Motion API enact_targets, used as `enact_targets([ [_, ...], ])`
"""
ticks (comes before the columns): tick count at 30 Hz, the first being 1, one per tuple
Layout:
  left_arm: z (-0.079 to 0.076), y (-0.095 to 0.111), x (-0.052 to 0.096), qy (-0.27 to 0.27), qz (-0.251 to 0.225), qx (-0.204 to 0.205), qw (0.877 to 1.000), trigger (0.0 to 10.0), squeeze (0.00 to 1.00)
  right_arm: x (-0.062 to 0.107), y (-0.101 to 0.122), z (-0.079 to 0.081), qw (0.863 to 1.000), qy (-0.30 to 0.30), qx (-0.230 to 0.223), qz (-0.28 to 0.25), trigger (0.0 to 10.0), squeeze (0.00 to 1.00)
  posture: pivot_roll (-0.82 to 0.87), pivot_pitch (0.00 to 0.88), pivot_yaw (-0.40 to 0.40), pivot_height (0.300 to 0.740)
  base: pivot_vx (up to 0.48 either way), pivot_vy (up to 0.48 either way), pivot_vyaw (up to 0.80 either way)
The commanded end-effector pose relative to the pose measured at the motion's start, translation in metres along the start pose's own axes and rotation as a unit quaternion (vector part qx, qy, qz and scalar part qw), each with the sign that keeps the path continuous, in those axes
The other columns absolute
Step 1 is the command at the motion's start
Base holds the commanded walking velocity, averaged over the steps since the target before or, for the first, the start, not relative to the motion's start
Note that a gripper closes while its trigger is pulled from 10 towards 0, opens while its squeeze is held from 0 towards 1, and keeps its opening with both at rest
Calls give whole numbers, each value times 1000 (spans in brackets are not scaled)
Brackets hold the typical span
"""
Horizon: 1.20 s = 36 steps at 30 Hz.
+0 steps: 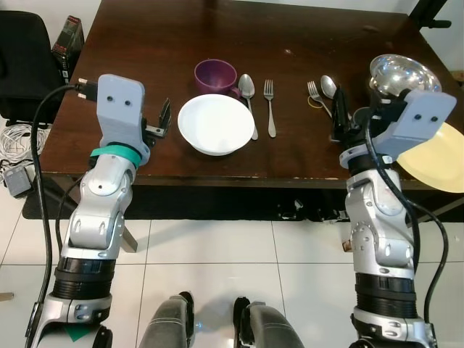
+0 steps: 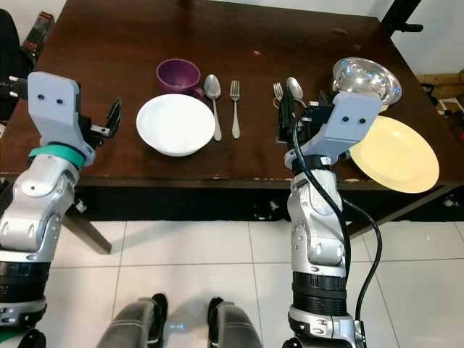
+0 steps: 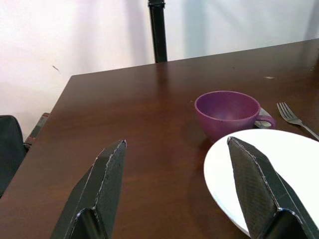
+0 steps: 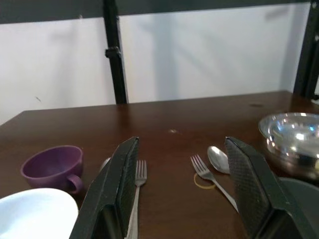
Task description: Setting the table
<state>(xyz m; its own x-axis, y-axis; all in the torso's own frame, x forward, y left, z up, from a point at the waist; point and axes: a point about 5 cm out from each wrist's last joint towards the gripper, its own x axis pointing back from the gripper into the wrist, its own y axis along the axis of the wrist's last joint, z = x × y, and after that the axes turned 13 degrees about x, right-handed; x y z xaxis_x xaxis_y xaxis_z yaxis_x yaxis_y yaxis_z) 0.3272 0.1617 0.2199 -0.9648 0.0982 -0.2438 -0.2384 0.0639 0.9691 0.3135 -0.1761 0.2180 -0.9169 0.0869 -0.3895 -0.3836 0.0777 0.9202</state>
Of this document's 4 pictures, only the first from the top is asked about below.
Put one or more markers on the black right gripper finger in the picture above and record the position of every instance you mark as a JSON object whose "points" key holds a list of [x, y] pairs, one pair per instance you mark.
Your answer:
{"points": [[347, 122], [337, 127]]}

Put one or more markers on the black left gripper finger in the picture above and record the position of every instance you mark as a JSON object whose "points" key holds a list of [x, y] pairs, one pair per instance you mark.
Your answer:
{"points": [[161, 123], [168, 112]]}

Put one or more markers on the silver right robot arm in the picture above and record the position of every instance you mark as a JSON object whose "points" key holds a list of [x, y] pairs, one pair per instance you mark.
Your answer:
{"points": [[380, 225]]}

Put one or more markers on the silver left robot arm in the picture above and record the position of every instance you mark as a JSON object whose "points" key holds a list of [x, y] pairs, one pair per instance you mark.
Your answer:
{"points": [[98, 210]]}

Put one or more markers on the yellow rubber band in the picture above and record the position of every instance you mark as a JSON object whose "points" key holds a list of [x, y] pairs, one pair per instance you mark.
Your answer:
{"points": [[315, 104]]}

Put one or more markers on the silver metal fork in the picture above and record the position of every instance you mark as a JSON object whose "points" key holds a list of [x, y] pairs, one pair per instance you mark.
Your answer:
{"points": [[270, 105], [316, 94]]}

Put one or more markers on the silver metal spoon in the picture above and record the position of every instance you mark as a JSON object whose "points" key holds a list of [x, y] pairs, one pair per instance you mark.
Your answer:
{"points": [[328, 85], [246, 85]]}

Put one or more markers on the white bowl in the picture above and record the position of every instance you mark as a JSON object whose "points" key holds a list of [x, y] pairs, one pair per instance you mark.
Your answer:
{"points": [[216, 125]]}

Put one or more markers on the purple mug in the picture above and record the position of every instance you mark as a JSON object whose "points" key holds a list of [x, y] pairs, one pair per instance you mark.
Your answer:
{"points": [[214, 76]]}

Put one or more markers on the shiny steel bowl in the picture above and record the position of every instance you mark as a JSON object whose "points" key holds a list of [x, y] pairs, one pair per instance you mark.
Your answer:
{"points": [[399, 72]]}

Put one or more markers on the pale yellow plate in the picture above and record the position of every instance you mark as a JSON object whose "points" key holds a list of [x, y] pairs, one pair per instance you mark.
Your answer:
{"points": [[438, 163]]}

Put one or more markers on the dark wooden table leg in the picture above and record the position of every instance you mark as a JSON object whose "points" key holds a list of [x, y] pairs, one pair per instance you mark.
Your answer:
{"points": [[129, 235]]}

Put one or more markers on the dark red-black box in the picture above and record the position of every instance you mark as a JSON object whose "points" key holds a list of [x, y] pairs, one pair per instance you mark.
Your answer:
{"points": [[67, 43]]}

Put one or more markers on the black stand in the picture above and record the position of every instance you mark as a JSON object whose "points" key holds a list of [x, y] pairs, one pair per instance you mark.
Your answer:
{"points": [[428, 13]]}

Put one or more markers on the grey power adapter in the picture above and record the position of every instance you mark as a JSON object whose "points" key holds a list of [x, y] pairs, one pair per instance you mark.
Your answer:
{"points": [[18, 180]]}

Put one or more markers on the black office chair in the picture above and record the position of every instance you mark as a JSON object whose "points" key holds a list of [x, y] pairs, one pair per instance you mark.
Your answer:
{"points": [[25, 65]]}

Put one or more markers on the grey robot left leg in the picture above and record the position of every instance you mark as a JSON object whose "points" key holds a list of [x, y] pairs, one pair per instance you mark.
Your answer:
{"points": [[163, 322]]}

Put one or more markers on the grey robot leg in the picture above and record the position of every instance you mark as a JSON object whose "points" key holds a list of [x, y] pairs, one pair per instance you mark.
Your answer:
{"points": [[272, 326], [163, 322]]}

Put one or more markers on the grey robot right leg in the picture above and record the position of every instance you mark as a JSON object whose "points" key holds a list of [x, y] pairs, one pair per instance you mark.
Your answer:
{"points": [[272, 326]]}

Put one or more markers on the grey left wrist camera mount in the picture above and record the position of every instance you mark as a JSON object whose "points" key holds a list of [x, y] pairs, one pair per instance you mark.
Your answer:
{"points": [[119, 105]]}

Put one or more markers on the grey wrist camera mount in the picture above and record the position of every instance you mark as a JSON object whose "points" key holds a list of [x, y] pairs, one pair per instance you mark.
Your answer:
{"points": [[420, 119], [119, 105]]}

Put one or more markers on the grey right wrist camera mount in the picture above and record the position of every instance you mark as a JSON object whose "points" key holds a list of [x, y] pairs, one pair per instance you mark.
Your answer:
{"points": [[420, 119]]}

